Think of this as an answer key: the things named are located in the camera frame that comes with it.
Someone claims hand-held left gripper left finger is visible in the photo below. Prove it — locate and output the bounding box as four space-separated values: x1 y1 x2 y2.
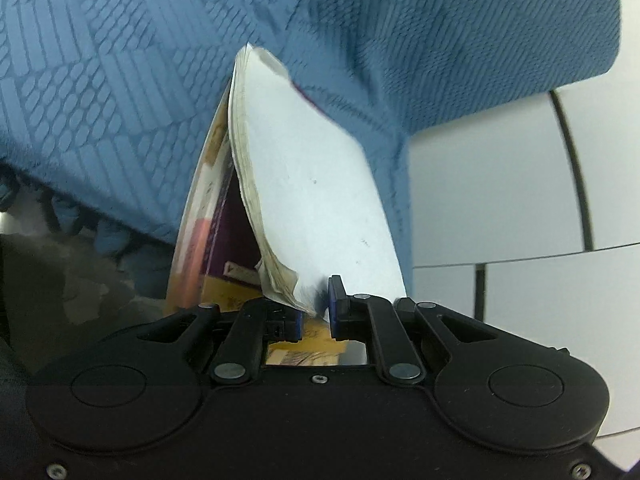
135 298 305 386

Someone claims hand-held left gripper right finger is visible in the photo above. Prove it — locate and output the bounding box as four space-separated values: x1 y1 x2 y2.
327 275 501 386

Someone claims white booklet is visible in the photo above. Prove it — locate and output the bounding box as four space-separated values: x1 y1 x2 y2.
227 42 408 366

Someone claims purple book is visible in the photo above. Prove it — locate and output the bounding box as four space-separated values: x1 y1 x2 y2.
167 77 351 366

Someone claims blue quilted cloth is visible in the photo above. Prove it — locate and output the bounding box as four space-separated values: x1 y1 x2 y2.
0 0 623 301

